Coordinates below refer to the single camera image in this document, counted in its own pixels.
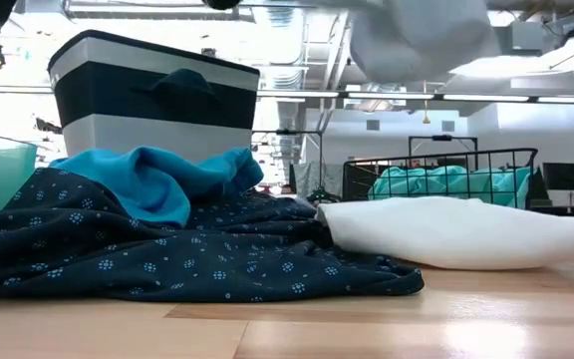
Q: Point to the silver round air duct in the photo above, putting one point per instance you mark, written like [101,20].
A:
[282,75]

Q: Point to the white cloth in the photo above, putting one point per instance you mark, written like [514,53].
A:
[456,234]

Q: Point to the navy dotted cloth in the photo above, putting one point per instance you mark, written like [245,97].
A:
[117,259]

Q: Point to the long horizontal ceiling duct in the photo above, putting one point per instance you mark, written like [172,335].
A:
[157,10]

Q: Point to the black background monitor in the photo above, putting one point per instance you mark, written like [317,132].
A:
[563,175]

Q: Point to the navy white fabric bin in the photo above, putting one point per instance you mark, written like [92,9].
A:
[117,90]

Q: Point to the bright blue cloth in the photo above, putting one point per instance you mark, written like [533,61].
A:
[142,184]

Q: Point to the black metal stand frame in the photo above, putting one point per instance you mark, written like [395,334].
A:
[441,137]

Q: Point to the teal cloth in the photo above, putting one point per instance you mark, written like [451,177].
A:
[416,182]

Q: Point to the grey geometric patterned cloth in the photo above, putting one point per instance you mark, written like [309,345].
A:
[416,40]

